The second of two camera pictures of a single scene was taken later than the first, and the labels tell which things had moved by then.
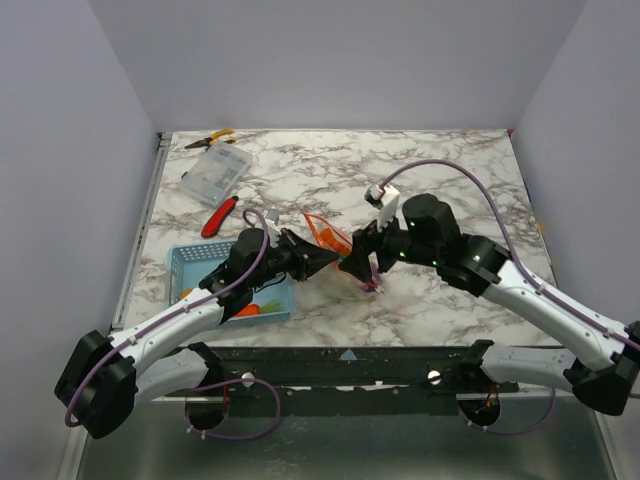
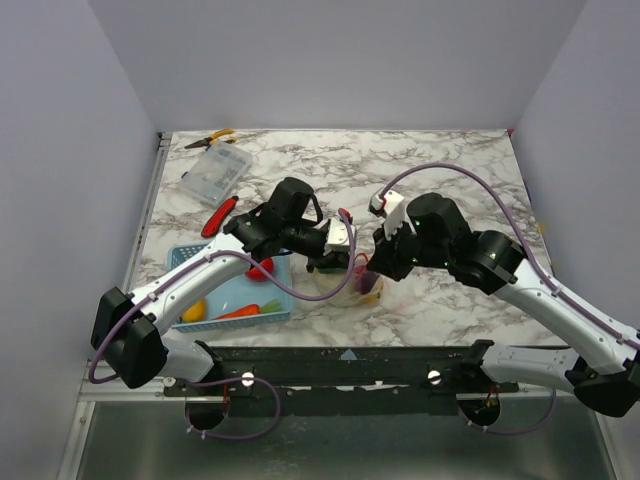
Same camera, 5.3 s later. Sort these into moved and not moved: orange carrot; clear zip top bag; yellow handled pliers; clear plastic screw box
Moved: clear zip top bag
Not moved: yellow handled pliers; orange carrot; clear plastic screw box
